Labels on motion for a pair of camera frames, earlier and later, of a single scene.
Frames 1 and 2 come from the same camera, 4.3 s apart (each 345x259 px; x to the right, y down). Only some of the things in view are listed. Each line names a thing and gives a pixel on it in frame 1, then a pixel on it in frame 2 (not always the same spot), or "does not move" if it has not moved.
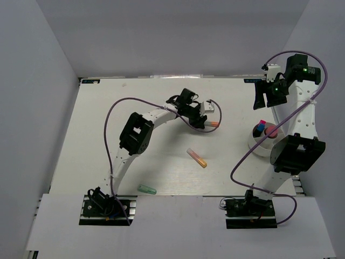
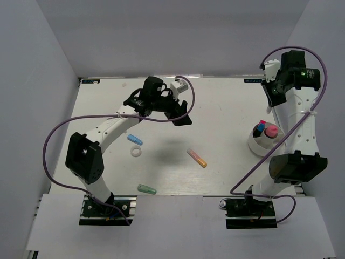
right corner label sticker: (252, 80) does not move
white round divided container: (263, 148) does not move
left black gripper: (200, 124) to (176, 108)
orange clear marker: (202, 162) does not move
